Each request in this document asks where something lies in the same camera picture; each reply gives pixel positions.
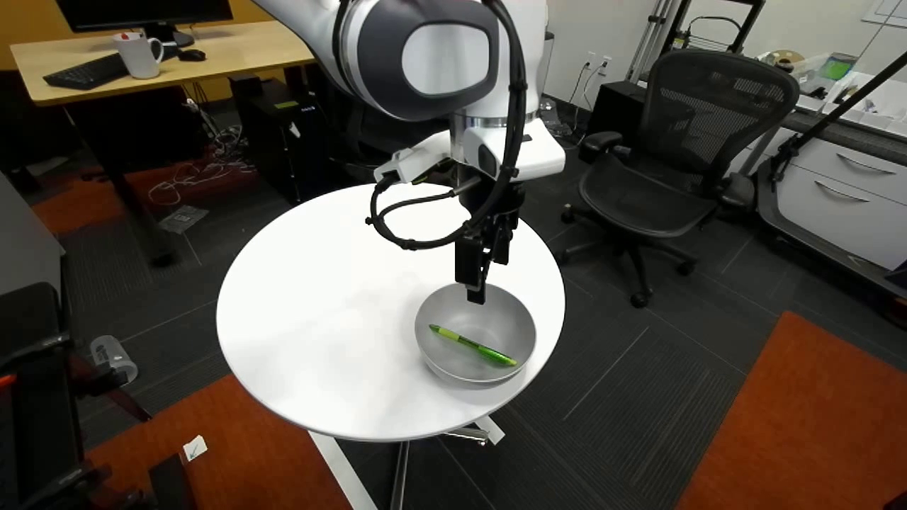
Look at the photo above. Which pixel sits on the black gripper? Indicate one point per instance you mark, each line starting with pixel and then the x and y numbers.
pixel 486 213

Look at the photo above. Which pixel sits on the green vegetable piece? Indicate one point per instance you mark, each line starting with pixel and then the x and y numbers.
pixel 473 347

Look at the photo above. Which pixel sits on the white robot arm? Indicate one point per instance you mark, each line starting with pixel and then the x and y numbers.
pixel 416 58

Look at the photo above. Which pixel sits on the grey bowl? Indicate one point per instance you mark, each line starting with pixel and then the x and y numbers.
pixel 512 322

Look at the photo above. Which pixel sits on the black mesh office chair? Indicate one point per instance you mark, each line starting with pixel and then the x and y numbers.
pixel 643 199

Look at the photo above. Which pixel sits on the black box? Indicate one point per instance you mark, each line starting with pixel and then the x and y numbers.
pixel 624 108

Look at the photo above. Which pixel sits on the white table base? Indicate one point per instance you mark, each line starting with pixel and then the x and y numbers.
pixel 331 464

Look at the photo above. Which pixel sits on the black computer tower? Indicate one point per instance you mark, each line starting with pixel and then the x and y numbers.
pixel 272 131

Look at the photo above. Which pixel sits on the wooden desk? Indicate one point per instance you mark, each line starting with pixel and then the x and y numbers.
pixel 236 47

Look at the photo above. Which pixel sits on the small white floor tag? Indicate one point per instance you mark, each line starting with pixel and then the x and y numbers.
pixel 195 449

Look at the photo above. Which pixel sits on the black computer mouse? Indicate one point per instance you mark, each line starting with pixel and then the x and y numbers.
pixel 192 56

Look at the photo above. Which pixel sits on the white drawer cabinet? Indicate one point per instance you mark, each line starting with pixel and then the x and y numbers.
pixel 853 207

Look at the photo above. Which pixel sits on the black tripod pole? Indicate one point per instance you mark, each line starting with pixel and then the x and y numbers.
pixel 833 115

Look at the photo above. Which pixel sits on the green screen device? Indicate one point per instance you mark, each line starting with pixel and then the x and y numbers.
pixel 837 68

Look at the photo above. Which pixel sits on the white mug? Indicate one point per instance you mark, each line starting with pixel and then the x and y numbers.
pixel 141 58

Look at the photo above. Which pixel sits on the black monitor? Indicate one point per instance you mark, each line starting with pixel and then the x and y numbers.
pixel 143 10

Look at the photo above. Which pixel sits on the black keyboard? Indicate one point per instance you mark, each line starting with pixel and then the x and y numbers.
pixel 89 71

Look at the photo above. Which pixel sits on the dark grey cabinet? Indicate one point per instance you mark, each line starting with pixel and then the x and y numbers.
pixel 31 237

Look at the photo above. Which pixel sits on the black equipment stand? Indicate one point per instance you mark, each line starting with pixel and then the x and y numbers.
pixel 43 405

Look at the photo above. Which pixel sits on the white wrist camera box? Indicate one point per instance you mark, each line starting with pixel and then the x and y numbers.
pixel 412 163

